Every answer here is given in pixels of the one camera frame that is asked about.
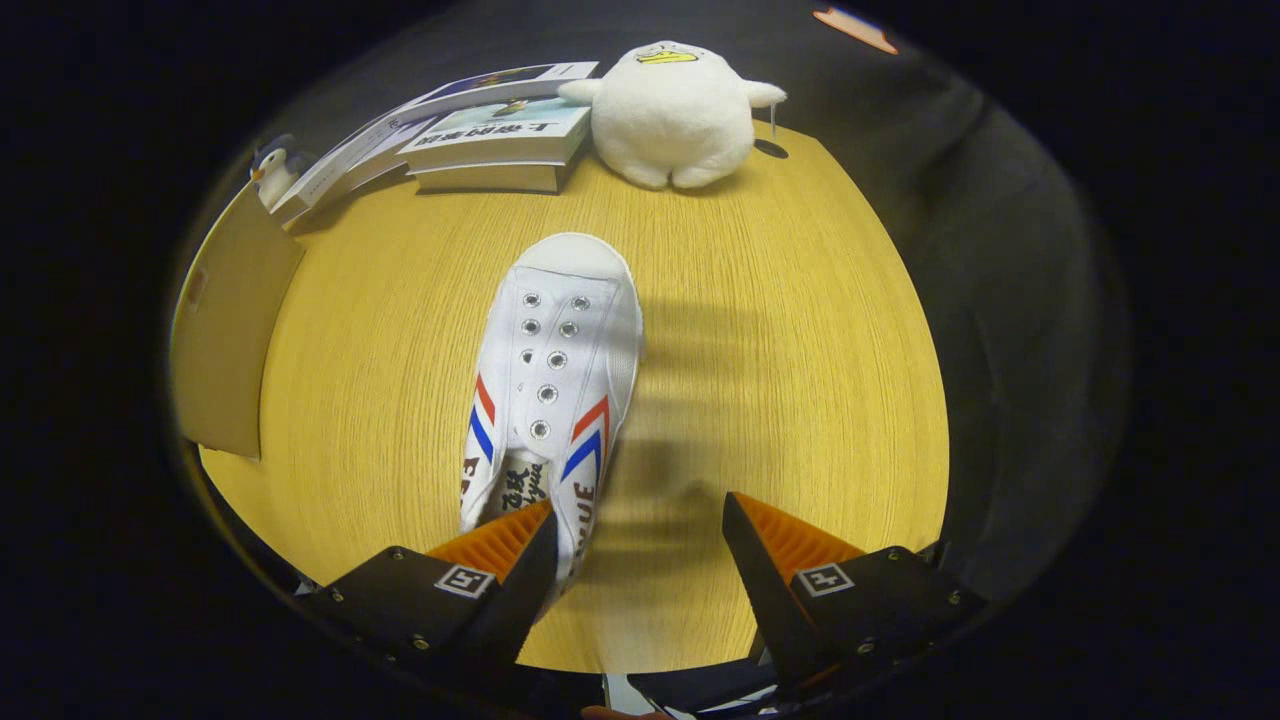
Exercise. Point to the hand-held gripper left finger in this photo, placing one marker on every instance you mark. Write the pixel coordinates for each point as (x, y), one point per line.
(520, 600)

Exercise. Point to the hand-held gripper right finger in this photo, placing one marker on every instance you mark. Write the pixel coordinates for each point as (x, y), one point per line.
(765, 590)

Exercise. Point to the white striped canvas shoe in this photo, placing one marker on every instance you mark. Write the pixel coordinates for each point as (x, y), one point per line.
(555, 340)

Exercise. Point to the beige fabric storage box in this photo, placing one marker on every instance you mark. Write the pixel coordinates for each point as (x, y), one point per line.
(230, 320)

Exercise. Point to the black backdrop cloth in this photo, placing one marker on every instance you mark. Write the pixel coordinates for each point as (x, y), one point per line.
(1000, 300)

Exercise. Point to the book with pale green cover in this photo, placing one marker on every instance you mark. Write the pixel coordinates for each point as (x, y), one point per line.
(500, 140)

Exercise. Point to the white book with portrait cover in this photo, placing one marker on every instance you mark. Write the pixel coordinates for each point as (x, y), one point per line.
(325, 175)

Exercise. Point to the white duck plush toy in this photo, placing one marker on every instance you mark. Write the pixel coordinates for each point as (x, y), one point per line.
(670, 115)

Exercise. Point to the grey penguin plush toy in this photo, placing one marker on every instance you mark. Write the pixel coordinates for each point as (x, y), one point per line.
(273, 172)

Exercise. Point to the book with blue night cover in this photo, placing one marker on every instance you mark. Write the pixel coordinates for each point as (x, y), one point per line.
(500, 78)

